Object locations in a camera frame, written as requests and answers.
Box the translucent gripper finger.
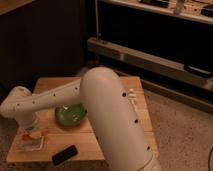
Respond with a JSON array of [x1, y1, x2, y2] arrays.
[[40, 129, 49, 137]]

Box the orange pepper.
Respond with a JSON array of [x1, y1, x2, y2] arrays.
[[22, 133, 42, 141]]

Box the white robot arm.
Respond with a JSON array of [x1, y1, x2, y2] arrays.
[[0, 67, 162, 171]]

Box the white sponge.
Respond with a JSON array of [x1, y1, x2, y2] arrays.
[[20, 137, 44, 151]]

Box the wooden folding table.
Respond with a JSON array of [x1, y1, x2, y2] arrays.
[[6, 77, 159, 163]]

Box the green bowl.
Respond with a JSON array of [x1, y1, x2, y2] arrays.
[[55, 104, 86, 126]]

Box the black smartphone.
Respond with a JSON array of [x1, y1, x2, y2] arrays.
[[52, 145, 78, 166]]

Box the black flat device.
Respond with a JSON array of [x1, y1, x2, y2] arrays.
[[184, 65, 213, 78]]

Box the wooden shelf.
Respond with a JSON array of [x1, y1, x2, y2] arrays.
[[101, 0, 213, 25]]

